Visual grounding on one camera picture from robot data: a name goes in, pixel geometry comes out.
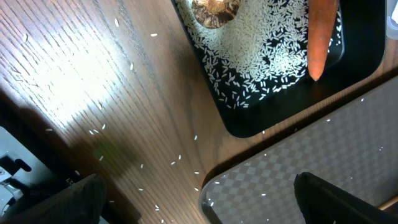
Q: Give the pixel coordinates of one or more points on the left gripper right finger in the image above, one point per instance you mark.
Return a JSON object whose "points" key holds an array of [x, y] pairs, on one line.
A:
{"points": [[322, 202]]}

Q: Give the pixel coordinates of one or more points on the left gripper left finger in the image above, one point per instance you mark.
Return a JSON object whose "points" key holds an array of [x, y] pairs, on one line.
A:
{"points": [[81, 202]]}

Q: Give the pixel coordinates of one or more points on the white rice pile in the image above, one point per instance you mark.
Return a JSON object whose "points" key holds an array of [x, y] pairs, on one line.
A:
{"points": [[260, 53]]}

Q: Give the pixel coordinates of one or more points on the orange carrot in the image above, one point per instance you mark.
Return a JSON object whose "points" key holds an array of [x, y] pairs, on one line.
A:
{"points": [[321, 20]]}

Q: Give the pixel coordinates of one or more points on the brown food scrap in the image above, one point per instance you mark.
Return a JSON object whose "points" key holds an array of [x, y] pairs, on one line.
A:
{"points": [[213, 14]]}

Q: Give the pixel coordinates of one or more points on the black waste tray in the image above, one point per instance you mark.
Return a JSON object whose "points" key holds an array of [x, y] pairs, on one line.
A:
{"points": [[364, 43]]}

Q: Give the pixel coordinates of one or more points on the right wooden chopstick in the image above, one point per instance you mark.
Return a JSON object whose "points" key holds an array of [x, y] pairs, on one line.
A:
{"points": [[388, 204]]}

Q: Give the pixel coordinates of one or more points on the brown serving tray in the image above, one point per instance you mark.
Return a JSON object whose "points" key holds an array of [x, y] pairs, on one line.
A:
{"points": [[353, 148]]}

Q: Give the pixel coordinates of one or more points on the clear plastic bin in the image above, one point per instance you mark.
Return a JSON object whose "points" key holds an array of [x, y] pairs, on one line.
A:
{"points": [[391, 17]]}

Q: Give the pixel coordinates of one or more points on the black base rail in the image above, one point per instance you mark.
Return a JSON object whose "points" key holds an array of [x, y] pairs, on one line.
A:
{"points": [[25, 180]]}

